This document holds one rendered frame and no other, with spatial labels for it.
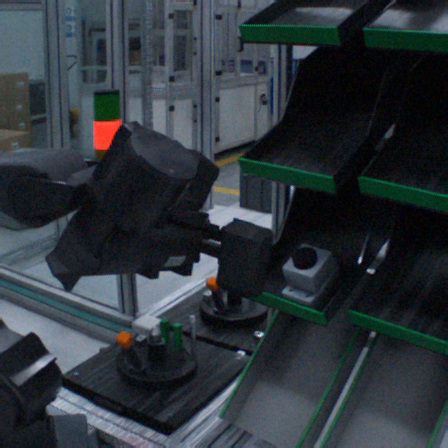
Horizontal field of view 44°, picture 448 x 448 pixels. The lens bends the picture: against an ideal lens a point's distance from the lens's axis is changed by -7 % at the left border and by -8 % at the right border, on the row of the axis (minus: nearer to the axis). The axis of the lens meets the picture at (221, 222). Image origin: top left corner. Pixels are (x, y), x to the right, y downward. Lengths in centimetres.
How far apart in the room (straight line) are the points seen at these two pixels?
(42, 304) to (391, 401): 83
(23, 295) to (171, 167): 100
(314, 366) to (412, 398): 15
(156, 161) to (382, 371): 50
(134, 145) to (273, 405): 50
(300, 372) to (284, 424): 8
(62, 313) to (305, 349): 63
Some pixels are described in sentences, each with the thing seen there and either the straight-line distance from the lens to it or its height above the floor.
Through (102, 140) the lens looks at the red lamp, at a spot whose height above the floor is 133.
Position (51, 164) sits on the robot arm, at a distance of 49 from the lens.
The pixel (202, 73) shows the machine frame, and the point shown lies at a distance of 211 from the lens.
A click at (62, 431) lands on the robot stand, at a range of 75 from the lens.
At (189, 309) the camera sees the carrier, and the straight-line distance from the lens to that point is 122.
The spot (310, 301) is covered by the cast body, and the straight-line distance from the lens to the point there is 69.
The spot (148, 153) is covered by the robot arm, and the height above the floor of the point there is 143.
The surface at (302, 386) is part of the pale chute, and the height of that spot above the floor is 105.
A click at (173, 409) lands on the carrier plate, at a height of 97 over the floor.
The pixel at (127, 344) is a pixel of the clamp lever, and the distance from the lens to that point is 92.
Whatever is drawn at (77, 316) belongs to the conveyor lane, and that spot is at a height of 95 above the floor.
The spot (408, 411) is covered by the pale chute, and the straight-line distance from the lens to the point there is 80.
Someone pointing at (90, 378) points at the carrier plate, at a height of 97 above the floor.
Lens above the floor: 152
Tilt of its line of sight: 19 degrees down
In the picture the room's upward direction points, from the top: straight up
